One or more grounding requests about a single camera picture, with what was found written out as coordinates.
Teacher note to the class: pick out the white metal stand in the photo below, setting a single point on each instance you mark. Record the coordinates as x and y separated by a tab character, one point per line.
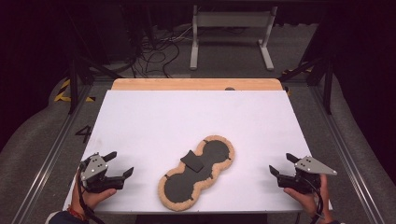
232	20

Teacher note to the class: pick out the dark round table grommet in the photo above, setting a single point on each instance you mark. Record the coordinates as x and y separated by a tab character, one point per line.
229	89

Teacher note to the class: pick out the white table board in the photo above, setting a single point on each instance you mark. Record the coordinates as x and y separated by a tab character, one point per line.
186	118

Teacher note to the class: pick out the person's left hand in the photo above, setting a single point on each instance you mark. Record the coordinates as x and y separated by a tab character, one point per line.
93	199

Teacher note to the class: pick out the black metal stand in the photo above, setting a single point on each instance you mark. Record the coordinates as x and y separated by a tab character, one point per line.
73	84
327	84

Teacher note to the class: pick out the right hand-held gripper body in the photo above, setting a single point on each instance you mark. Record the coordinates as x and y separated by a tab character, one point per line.
311	166

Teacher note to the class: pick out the aluminium floor rail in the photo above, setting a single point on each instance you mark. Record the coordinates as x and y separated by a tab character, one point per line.
46	161
348	155

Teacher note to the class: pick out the wooden table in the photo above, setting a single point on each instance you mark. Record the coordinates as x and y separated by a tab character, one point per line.
174	84

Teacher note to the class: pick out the person's right hand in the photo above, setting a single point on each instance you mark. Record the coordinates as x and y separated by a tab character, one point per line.
306	202

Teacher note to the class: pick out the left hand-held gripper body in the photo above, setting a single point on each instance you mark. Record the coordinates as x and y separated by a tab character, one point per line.
95	168

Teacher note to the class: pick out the yellow black floor tape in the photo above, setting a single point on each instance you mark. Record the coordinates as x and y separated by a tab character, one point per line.
295	71
63	93

